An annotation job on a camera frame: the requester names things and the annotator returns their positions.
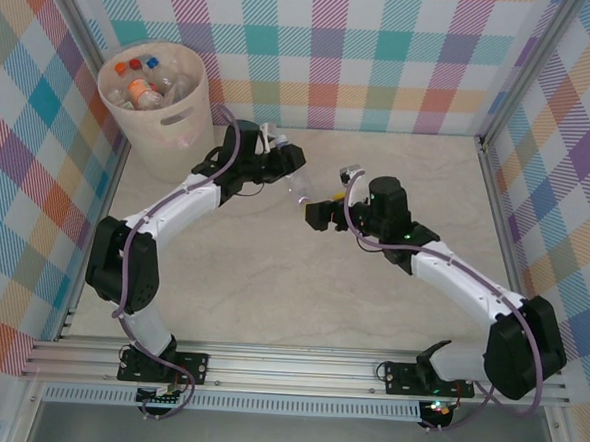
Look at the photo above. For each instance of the aluminium frame post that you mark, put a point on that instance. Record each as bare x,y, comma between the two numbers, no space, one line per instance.
84,18
538,45

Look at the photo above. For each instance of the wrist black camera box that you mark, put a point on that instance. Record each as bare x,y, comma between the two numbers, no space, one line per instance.
320,215
291,158

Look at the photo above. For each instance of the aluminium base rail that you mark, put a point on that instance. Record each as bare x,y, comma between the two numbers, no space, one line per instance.
291,371

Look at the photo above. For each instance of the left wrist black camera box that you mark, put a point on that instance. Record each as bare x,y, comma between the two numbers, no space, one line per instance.
291,158

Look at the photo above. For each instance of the clear bottle purple-blue cap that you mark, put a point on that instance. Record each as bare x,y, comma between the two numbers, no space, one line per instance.
299,188

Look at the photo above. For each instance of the beige plastic bin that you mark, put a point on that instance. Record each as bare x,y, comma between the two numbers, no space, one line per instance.
180,139

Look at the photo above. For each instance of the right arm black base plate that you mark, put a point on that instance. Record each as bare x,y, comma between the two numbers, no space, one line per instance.
400,380

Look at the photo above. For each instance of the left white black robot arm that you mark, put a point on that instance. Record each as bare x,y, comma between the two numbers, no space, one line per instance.
176,204

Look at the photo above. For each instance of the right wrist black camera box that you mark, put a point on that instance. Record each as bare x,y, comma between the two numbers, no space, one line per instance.
320,215

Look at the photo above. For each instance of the aluminium table side rail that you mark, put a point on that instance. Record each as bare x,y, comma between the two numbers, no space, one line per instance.
505,224
107,194

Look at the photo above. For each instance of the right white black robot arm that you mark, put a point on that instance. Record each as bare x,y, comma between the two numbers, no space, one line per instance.
462,276

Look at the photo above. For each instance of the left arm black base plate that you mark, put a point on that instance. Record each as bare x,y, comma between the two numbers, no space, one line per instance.
193,367

